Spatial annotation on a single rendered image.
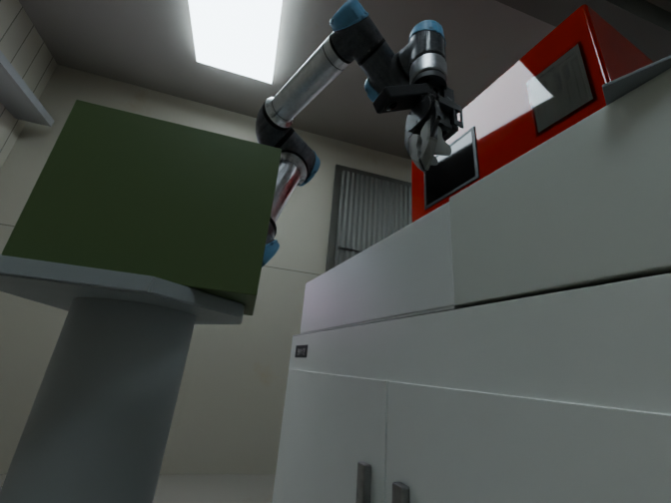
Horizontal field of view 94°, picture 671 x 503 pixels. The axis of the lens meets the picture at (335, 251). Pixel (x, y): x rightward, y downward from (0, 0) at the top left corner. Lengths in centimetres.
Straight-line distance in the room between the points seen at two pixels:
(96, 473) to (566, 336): 49
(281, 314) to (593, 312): 251
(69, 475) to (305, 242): 257
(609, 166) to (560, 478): 24
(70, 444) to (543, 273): 52
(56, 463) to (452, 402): 43
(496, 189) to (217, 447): 256
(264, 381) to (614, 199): 253
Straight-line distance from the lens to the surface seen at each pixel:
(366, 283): 57
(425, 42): 79
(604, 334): 31
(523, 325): 34
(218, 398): 268
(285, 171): 92
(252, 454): 274
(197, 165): 49
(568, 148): 37
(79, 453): 49
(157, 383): 50
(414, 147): 64
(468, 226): 41
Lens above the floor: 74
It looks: 21 degrees up
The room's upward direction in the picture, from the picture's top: 5 degrees clockwise
